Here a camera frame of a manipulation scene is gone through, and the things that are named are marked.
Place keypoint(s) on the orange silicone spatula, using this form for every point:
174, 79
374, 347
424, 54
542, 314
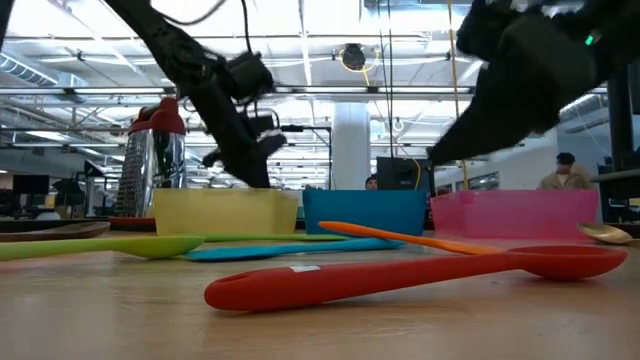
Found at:
400, 236

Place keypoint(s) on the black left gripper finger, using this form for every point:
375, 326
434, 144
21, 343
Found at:
237, 167
260, 170

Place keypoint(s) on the grey desk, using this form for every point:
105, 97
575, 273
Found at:
597, 176

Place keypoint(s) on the pink plastic bin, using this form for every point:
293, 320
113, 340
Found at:
515, 215

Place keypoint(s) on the dark wooden spoon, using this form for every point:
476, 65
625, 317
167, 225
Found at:
60, 232

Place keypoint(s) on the white square pillar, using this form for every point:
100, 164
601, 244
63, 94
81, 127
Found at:
351, 150

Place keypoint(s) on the blue silicone spoon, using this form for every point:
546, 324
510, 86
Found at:
240, 254

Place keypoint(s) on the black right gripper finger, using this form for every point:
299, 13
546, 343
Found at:
470, 132

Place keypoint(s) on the red silicone spoon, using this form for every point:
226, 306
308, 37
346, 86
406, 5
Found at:
350, 282

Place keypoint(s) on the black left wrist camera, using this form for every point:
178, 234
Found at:
250, 75

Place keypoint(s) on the black monitor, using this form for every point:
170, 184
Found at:
400, 175
30, 184

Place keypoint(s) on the gold metal spoon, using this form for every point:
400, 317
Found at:
602, 233

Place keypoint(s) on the yellow plastic bin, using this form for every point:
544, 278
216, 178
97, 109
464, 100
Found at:
225, 212

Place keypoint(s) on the green silicone spatula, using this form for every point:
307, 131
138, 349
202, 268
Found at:
280, 237

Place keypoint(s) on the black metal frame rig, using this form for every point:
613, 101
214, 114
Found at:
310, 128

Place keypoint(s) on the black stand post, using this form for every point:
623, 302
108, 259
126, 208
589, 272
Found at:
620, 150

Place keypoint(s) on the green silicone spoon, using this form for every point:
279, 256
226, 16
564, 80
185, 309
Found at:
150, 246

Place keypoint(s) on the blue plastic bin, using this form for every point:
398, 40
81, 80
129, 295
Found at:
365, 210

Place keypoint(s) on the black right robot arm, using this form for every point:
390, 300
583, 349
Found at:
620, 30

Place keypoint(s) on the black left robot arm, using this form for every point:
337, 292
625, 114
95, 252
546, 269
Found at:
175, 50

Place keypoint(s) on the person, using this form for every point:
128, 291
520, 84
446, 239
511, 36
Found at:
371, 182
565, 177

